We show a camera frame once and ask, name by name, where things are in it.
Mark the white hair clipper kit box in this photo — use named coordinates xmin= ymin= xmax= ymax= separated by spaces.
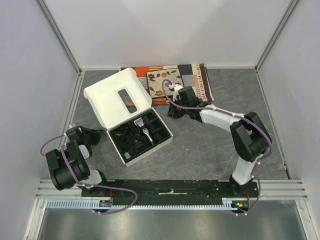
xmin=83 ymin=68 xmax=173 ymax=167

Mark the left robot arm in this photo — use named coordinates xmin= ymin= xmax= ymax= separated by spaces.
xmin=40 ymin=126 xmax=110 ymax=197

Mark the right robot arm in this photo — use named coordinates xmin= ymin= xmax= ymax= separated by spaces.
xmin=167 ymin=83 xmax=272 ymax=197

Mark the patchwork orange cloth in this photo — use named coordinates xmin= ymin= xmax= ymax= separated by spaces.
xmin=132 ymin=63 xmax=214 ymax=106

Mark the floral square plate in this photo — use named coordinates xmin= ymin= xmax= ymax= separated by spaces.
xmin=146 ymin=68 xmax=184 ymax=99

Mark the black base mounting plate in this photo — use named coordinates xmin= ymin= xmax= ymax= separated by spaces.
xmin=81 ymin=178 xmax=261 ymax=207

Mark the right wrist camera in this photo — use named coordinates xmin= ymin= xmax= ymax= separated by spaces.
xmin=168 ymin=84 xmax=184 ymax=102

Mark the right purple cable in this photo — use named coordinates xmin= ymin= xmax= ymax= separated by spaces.
xmin=161 ymin=78 xmax=273 ymax=217

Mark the grey cable duct rail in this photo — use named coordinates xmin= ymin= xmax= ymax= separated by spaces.
xmin=46 ymin=199 xmax=250 ymax=210

